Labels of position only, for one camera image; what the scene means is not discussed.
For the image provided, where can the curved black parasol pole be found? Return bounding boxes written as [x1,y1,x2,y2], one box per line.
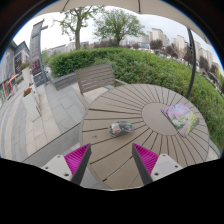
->
[185,28,198,100]

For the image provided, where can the white flower planter box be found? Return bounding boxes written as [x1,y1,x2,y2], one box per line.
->
[19,61,35,86]
[21,87,43,122]

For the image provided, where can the beige parasol canopy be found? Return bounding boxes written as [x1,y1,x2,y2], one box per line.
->
[36,0,212,45]

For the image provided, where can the green hedge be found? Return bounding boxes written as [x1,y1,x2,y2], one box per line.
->
[47,46,224,152]

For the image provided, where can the distant apartment buildings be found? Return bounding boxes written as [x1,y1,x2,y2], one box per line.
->
[44,27,222,78]

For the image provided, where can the floral print mouse pad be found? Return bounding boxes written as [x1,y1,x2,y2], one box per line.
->
[160,102,201,138]

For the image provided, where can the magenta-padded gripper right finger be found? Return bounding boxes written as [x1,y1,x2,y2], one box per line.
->
[131,143,184,186]

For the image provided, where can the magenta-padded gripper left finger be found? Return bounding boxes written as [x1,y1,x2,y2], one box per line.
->
[41,143,93,186]

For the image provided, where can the brown slatted outdoor chair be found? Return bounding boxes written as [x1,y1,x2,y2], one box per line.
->
[74,63,130,108]

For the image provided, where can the round-crowned green tree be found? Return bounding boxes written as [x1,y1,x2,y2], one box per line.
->
[93,8,146,48]

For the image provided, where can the bare-trunked green tree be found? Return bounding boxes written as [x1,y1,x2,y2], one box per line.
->
[53,5,105,51]

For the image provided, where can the tall grey sign pillar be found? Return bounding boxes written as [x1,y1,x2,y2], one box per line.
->
[29,19,50,88]

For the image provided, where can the transparent computer mouse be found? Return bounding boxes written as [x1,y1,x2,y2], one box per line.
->
[107,120,135,138]

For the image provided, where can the grey storefront building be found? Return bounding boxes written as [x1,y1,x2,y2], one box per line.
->
[0,39,31,108]

